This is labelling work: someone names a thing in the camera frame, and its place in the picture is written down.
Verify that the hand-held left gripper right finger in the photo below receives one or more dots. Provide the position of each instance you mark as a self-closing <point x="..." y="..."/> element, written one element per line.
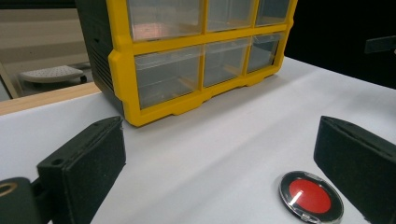
<point x="358" y="161"/>

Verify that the set of clear plastic drawers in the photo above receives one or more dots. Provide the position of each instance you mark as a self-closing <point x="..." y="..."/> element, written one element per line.
<point x="168" y="74"/>

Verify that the beige slanted frame post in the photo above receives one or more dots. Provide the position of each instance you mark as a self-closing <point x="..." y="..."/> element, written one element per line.
<point x="7" y="82"/>

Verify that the round red black compact case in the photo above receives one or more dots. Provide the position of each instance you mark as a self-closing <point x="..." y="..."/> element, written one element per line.
<point x="309" y="196"/>

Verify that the white perforated round stool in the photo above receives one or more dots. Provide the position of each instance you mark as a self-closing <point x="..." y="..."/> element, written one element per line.
<point x="51" y="74"/>

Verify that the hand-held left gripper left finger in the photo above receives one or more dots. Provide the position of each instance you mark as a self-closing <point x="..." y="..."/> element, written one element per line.
<point x="84" y="168"/>

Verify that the yellow black drawer cabinet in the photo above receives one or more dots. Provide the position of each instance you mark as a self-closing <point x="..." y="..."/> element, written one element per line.
<point x="123" y="77"/>

